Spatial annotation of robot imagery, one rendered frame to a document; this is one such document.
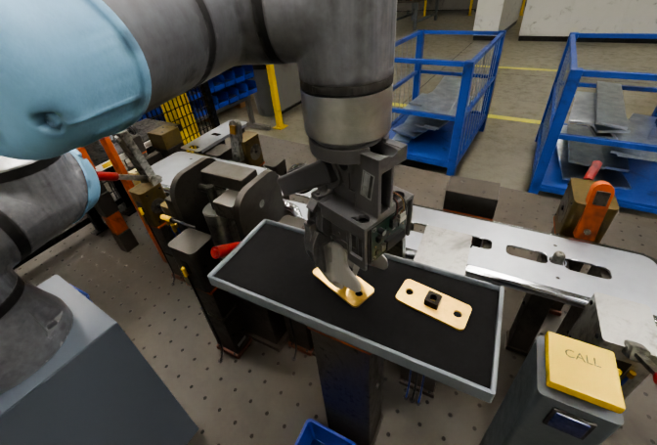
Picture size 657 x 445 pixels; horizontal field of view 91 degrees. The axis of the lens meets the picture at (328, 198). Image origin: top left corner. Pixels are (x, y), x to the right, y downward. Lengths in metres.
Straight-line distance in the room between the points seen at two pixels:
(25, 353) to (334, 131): 0.49
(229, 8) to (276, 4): 0.03
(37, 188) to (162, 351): 0.62
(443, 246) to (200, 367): 0.69
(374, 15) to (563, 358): 0.37
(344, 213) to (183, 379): 0.77
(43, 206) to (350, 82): 0.46
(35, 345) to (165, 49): 0.48
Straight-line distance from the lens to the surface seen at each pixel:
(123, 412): 0.72
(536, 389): 0.44
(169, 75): 0.19
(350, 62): 0.24
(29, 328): 0.60
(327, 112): 0.25
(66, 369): 0.60
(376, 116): 0.25
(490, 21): 8.51
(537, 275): 0.74
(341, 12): 0.23
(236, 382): 0.93
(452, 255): 0.57
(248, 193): 0.60
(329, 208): 0.30
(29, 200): 0.57
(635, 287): 0.81
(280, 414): 0.87
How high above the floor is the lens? 1.50
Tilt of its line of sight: 35 degrees down
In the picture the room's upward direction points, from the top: 5 degrees counter-clockwise
